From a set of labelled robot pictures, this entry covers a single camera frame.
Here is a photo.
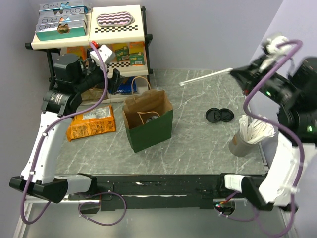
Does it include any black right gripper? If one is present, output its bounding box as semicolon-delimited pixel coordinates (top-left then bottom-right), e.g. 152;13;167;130
226;51;295;102

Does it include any brown paper bag with handles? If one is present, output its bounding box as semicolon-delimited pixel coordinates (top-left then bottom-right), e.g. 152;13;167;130
122;84;173;153

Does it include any white paper straw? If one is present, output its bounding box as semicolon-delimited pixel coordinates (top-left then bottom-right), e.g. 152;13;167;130
179;68;233;86

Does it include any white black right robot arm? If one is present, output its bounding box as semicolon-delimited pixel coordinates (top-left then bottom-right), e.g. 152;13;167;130
216;57;317;211

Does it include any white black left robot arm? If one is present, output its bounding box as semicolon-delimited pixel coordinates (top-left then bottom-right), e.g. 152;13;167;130
9;52;115;203

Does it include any blue chip bag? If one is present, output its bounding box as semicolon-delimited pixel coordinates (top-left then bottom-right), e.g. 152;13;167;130
108;77;137;95

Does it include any brown snack bag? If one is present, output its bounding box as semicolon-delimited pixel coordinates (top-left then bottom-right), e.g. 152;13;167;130
81;87;108;104

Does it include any green small box right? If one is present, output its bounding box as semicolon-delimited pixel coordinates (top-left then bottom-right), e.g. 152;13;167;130
115;46;129;61

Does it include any green small box front-right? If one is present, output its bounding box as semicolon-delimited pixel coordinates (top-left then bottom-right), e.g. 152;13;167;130
129;52;145;66

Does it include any orange snack bag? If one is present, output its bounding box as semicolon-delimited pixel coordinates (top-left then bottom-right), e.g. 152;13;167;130
66;105;116;141

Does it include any cream three-tier shelf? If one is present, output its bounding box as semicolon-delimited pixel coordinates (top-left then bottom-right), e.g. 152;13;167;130
24;4;154;104

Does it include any striped purple cloth pad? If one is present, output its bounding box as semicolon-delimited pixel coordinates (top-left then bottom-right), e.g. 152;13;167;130
97;11;135;27

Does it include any grey cup of straws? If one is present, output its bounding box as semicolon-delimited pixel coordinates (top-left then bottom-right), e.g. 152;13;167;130
228;115;276;157

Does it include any teal tissue box front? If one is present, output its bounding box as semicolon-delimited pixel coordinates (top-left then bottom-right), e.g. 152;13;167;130
35;21;87;41

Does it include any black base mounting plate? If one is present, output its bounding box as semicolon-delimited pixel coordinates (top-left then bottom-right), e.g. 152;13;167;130
69;173;234;211

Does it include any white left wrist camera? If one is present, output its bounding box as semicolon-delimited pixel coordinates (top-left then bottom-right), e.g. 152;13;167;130
90;45;115;66

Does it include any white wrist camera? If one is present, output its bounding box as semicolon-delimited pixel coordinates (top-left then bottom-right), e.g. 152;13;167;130
90;45;115;66
259;34;292;72

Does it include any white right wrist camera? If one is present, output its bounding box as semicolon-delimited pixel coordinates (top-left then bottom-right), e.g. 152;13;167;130
259;34;292;72

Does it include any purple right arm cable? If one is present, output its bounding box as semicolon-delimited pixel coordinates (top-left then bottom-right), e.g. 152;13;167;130
217;39;306;238

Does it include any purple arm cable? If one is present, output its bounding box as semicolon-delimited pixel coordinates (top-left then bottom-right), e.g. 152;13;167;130
217;39;306;238
19;41;108;225

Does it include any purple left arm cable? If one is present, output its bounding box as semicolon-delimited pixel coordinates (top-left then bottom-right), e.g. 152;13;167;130
19;41;108;225

